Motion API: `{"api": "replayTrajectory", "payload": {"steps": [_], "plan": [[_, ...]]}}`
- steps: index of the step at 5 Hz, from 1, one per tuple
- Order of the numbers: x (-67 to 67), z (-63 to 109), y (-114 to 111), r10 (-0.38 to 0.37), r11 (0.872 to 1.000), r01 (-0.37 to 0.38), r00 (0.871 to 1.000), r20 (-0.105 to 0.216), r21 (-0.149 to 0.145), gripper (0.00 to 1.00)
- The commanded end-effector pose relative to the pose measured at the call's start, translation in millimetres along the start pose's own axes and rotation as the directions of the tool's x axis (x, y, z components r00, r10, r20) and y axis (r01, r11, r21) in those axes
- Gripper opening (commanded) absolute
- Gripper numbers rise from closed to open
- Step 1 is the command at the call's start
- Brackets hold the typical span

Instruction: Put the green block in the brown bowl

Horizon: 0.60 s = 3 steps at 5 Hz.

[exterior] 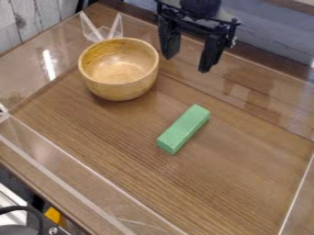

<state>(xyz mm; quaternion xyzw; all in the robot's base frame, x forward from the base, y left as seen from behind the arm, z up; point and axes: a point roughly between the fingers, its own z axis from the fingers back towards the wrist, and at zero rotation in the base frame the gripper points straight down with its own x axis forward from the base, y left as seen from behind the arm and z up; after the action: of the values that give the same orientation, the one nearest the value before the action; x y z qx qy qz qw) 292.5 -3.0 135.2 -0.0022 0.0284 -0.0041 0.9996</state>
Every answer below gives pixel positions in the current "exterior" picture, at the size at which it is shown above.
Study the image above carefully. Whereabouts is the green rectangular block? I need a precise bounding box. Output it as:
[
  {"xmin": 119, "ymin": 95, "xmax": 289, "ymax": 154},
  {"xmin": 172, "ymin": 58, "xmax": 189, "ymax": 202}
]
[{"xmin": 157, "ymin": 105, "xmax": 212, "ymax": 154}]

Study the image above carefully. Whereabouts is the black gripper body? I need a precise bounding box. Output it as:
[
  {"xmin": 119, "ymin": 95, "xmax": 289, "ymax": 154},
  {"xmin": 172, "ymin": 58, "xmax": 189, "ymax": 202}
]
[{"xmin": 157, "ymin": 0, "xmax": 241, "ymax": 34}]

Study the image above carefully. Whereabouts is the clear acrylic tray wall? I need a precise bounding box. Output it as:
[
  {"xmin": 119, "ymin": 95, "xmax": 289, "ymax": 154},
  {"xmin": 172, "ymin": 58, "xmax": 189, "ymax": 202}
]
[{"xmin": 0, "ymin": 111, "xmax": 188, "ymax": 235}]

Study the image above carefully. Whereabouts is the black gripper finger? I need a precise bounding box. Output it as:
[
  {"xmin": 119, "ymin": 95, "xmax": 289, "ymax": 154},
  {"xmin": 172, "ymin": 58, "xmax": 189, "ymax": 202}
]
[
  {"xmin": 200, "ymin": 35, "xmax": 225, "ymax": 73},
  {"xmin": 158, "ymin": 16, "xmax": 182, "ymax": 60}
]

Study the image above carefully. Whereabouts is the black cable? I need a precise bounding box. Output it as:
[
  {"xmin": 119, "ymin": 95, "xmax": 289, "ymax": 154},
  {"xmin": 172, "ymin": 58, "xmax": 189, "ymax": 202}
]
[{"xmin": 0, "ymin": 205, "xmax": 46, "ymax": 235}]

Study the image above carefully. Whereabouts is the brown wooden bowl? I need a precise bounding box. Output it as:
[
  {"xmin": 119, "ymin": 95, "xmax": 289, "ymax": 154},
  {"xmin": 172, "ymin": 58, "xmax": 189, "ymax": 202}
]
[{"xmin": 78, "ymin": 38, "xmax": 160, "ymax": 101}]

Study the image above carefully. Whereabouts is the clear acrylic corner bracket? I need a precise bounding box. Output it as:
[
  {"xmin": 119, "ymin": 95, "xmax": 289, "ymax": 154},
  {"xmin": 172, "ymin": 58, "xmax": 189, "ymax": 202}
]
[{"xmin": 79, "ymin": 12, "xmax": 125, "ymax": 43}]

